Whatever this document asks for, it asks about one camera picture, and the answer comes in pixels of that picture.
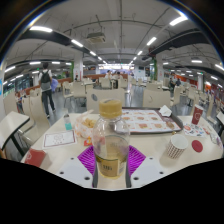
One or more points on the group of beige chairs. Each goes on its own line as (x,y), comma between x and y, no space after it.
(78,90)

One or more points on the small teal sanitizer bottle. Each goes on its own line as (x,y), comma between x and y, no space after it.
(67,122)

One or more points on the white crumpled napkin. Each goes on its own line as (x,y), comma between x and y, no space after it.
(165,110)

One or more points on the clear bag of fried food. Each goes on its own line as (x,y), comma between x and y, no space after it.
(85,125)

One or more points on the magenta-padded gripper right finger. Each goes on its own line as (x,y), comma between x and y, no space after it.
(146,170)

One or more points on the red paper packet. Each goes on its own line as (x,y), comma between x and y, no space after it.
(35,157)

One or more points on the beige black-edged neighbour table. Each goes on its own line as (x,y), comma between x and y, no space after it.
(220,118)
(13,126)

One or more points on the brown food tray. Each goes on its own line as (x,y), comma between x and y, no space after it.
(150,121)

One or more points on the person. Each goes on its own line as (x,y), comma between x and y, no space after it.
(172,81)
(46,83)

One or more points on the clear bottle with yellow drink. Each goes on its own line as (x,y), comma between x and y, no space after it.
(111,150)

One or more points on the white red-dotted paper cup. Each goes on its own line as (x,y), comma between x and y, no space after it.
(176,146)

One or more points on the red paper drink cup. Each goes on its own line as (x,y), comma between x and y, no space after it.
(197,115)

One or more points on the group of ceiling lights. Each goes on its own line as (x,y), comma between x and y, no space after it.
(178,20)

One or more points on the ceiling air conditioner unit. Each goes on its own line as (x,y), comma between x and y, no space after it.
(96,37)

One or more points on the colourful printed leaflet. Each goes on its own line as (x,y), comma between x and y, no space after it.
(195,130)

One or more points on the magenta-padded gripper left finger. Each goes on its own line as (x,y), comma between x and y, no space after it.
(75,170)

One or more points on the red sauce sachet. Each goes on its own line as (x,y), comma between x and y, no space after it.
(88,141)

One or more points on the beige chair with oval hole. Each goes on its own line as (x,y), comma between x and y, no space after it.
(106,94)
(156,99)

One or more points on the white card with red print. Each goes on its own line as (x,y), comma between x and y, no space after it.
(59,139)

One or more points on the flat round red coaster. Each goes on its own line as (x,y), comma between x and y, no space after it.
(197,146)

